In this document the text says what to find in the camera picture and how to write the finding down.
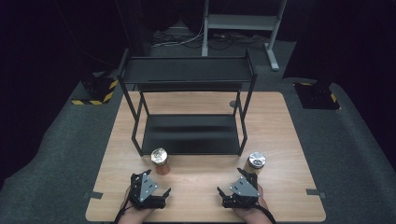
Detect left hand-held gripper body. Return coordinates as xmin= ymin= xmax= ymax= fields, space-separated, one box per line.
xmin=128 ymin=172 xmax=167 ymax=210

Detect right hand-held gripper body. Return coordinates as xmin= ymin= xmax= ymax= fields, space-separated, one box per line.
xmin=221 ymin=175 xmax=262 ymax=209

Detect glass jar orange contents gold lid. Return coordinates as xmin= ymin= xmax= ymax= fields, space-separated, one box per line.
xmin=150 ymin=147 xmax=171 ymax=175

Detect glass jar beige contents silver lid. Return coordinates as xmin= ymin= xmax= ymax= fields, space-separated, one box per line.
xmin=243 ymin=151 xmax=267 ymax=175

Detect black metal two-tier shelf rack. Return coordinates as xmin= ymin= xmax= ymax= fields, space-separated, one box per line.
xmin=117 ymin=48 xmax=259 ymax=157

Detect person's right hand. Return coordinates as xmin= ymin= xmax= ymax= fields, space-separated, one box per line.
xmin=232 ymin=183 xmax=271 ymax=219

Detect person's left hand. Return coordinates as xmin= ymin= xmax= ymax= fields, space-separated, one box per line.
xmin=122 ymin=186 xmax=156 ymax=218

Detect grey tape strip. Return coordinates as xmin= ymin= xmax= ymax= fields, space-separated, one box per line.
xmin=82 ymin=190 xmax=104 ymax=201
xmin=305 ymin=188 xmax=328 ymax=200

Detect black base yellow striped edge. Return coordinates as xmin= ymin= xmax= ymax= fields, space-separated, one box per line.
xmin=293 ymin=81 xmax=341 ymax=110
xmin=70 ymin=73 xmax=120 ymax=106

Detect grey metal stand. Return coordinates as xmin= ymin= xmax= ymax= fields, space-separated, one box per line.
xmin=201 ymin=0 xmax=289 ymax=72

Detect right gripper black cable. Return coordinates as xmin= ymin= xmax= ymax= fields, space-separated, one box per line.
xmin=253 ymin=203 xmax=277 ymax=224

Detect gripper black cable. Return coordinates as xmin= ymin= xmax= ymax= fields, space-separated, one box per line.
xmin=113 ymin=199 xmax=134 ymax=224
xmin=253 ymin=203 xmax=277 ymax=224

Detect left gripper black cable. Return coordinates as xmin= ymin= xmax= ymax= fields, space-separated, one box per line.
xmin=113 ymin=199 xmax=134 ymax=224

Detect black floor cables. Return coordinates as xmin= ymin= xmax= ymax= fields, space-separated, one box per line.
xmin=207 ymin=32 xmax=269 ymax=51

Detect white floor cable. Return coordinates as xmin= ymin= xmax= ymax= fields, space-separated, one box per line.
xmin=151 ymin=18 xmax=205 ymax=49

